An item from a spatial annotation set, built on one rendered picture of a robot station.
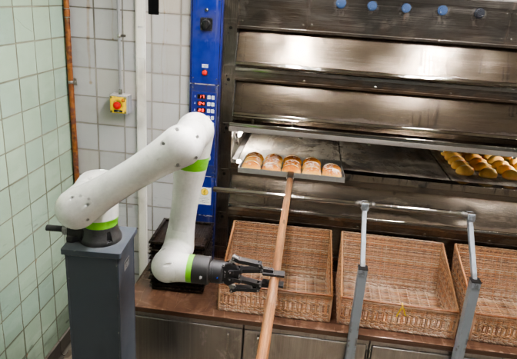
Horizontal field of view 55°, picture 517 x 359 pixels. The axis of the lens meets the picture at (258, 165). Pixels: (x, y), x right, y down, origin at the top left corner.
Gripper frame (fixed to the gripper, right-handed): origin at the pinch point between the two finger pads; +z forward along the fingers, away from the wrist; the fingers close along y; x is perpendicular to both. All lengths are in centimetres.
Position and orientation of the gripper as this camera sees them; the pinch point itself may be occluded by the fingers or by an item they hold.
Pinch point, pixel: (273, 278)
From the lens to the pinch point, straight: 164.5
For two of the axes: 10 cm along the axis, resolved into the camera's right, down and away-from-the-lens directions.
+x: -1.1, 3.1, -9.4
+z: 9.9, 1.0, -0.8
